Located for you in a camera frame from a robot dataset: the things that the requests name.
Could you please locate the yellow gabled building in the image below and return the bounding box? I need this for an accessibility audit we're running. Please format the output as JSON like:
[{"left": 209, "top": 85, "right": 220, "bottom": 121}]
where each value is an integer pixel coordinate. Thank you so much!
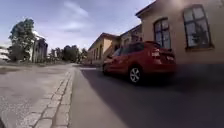
[{"left": 81, "top": 32, "right": 122, "bottom": 66}]

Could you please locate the red car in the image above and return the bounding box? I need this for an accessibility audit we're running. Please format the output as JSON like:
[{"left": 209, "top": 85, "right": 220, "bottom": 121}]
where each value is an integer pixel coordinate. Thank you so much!
[{"left": 101, "top": 40, "right": 178, "bottom": 85}]

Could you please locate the row of trees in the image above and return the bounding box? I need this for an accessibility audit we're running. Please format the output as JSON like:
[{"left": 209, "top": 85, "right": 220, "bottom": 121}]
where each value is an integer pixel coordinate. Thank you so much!
[{"left": 46, "top": 44, "right": 88, "bottom": 64}]

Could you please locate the smooth grey asphalt road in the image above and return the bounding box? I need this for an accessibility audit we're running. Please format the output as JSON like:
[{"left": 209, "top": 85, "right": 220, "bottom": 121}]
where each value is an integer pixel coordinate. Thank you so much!
[{"left": 68, "top": 64, "right": 224, "bottom": 128}]

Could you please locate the yellow building with arched windows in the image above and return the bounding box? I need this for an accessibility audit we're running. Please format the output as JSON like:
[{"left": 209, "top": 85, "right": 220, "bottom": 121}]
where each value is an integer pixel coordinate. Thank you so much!
[{"left": 118, "top": 0, "right": 224, "bottom": 73}]

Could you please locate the cobblestone strip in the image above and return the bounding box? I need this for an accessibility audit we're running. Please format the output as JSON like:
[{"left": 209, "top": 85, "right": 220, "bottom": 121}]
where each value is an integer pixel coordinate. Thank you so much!
[{"left": 16, "top": 68, "right": 76, "bottom": 128}]

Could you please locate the grey building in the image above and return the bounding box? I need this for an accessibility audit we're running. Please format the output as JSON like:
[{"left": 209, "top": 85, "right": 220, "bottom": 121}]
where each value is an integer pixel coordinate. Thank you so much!
[{"left": 29, "top": 30, "right": 49, "bottom": 64}]

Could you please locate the pale gravelly asphalt path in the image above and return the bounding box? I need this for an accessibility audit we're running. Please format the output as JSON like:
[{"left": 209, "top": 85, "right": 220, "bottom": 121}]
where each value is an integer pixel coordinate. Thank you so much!
[{"left": 0, "top": 63, "right": 73, "bottom": 128}]

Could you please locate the large leafy tree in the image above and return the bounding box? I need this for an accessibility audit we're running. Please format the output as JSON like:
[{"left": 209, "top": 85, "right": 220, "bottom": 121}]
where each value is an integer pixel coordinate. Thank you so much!
[{"left": 8, "top": 18, "right": 36, "bottom": 63}]

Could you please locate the grass verge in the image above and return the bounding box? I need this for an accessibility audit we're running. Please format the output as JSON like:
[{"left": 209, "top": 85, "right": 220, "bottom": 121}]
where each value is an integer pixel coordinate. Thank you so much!
[{"left": 0, "top": 60, "right": 51, "bottom": 75}]

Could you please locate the white building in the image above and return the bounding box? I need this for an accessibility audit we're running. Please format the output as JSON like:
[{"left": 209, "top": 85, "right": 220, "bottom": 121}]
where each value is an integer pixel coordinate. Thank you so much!
[{"left": 0, "top": 46, "right": 11, "bottom": 63}]

